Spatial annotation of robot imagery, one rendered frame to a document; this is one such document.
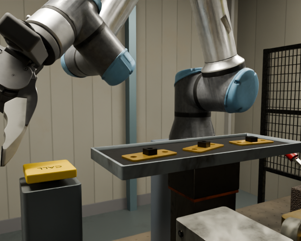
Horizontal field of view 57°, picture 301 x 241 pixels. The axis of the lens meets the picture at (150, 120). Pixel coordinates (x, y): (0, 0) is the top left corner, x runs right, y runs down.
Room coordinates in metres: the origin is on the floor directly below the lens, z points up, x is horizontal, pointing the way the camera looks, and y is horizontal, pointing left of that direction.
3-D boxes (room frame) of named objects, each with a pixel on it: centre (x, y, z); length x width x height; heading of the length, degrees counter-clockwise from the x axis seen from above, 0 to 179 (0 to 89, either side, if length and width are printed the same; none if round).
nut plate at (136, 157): (0.42, 0.00, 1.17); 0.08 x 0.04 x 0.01; 127
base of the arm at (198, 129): (0.89, -0.13, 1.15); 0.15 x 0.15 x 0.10
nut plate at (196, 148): (0.48, -0.09, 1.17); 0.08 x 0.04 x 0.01; 138
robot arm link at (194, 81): (0.88, -0.14, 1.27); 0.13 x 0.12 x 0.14; 36
